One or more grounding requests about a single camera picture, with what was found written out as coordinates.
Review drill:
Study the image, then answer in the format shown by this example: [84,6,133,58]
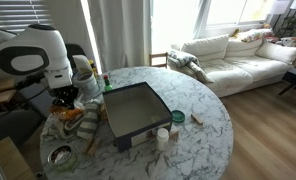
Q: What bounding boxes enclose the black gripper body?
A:
[51,85,78,109]

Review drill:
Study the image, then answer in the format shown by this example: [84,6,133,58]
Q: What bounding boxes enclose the orange Cheetos packet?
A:
[49,106,83,121]

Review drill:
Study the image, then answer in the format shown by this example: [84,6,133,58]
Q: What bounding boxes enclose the grey white striped cloth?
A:
[41,99,102,141]

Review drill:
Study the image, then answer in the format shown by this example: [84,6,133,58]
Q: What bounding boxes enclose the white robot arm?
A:
[0,24,76,109]

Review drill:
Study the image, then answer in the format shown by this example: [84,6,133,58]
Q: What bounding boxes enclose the navy blue open box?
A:
[103,82,172,152]

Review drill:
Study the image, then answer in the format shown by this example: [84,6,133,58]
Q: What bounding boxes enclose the green bottle red cap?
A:
[103,74,113,91]

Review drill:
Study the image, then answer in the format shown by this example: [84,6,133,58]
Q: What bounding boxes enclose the brown wooden sticks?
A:
[84,137,100,156]

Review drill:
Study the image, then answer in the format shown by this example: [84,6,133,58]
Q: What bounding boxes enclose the white curtain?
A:
[86,0,152,72]

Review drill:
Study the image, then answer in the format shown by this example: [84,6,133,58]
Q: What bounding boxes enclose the white plastic jar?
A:
[156,128,169,151]

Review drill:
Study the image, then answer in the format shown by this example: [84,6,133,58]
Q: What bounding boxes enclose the natural wooden chair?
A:
[149,52,168,68]

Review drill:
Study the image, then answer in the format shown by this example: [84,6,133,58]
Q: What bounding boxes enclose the grey folded blanket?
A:
[167,49,213,83]

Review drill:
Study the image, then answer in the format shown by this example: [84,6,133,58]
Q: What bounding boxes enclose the small wooden block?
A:
[191,113,204,125]

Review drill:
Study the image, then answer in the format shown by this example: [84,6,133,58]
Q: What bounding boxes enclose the white fabric sofa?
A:
[168,34,296,97]

